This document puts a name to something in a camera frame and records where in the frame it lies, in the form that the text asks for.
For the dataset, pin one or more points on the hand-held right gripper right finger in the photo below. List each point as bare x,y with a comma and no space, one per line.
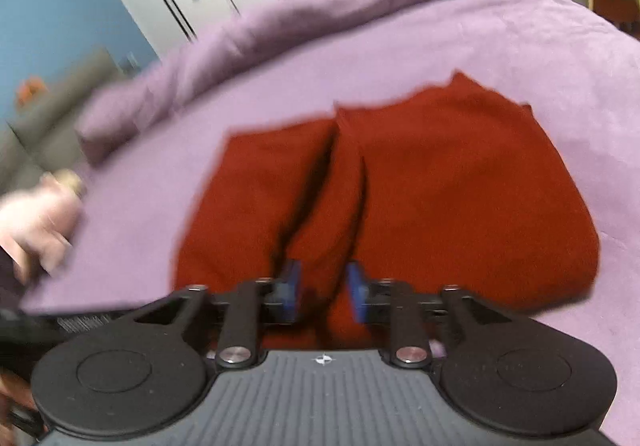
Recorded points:
356,291

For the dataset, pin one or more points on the grey sofa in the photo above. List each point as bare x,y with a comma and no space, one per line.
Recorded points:
60,90

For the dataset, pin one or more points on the purple duvet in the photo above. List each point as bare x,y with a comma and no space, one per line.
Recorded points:
300,25

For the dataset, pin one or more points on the orange plush toy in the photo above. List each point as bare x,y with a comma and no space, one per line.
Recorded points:
29,91

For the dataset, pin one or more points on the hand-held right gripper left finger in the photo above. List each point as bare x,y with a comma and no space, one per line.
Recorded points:
292,288

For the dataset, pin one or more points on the pink plush toy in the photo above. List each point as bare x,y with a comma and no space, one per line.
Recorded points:
37,221

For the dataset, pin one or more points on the purple bed blanket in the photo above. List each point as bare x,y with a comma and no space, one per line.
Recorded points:
550,75

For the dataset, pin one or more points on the red knit cardigan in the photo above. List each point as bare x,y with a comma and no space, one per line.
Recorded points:
425,201

